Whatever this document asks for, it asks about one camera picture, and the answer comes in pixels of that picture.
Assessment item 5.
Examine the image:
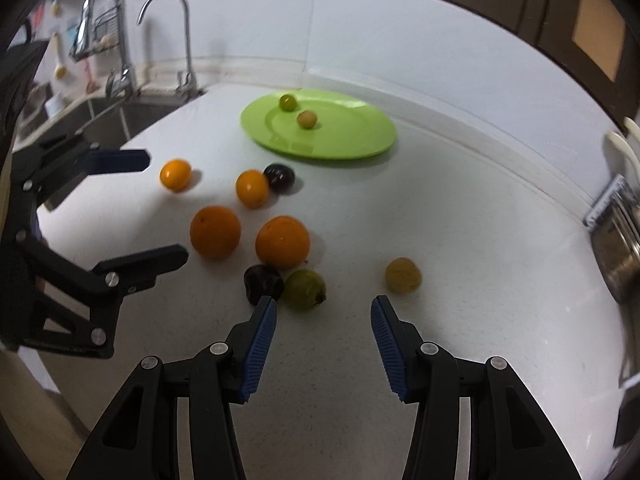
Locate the hanging wire rack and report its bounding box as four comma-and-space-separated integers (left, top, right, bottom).
69, 7, 123, 62

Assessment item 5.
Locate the white utensil rack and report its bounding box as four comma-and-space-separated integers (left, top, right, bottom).
582, 175, 632, 232

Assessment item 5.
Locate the dark brown cabinet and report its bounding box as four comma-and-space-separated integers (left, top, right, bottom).
415, 0, 632, 111

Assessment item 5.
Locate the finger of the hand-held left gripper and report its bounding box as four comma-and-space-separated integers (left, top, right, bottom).
10, 131, 151, 212
0, 237, 190, 360

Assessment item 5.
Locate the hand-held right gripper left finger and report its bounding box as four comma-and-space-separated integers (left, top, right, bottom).
65, 296, 278, 480

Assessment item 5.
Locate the thick chrome faucet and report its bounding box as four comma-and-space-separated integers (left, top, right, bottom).
82, 0, 139, 98

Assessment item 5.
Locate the large yellow plum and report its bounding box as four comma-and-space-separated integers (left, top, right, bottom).
384, 257, 422, 295

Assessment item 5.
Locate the green plate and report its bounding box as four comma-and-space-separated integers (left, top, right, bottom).
240, 89, 398, 162

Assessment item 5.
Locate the dark plum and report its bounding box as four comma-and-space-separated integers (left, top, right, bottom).
243, 265, 285, 307
263, 163, 297, 195

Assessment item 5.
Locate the steel sink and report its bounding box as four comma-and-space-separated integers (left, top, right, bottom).
15, 87, 203, 161

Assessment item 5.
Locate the thin gooseneck faucet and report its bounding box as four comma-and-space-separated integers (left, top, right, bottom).
137, 0, 199, 97

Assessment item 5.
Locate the large green plum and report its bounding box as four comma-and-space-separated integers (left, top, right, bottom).
283, 269, 327, 312

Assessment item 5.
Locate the small tangerine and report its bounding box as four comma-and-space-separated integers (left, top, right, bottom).
159, 159, 193, 193
235, 169, 271, 209

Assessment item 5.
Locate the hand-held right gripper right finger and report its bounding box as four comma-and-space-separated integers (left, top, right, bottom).
370, 295, 586, 480

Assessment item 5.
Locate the large orange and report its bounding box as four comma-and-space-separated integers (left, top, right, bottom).
255, 215, 312, 271
189, 204, 242, 261

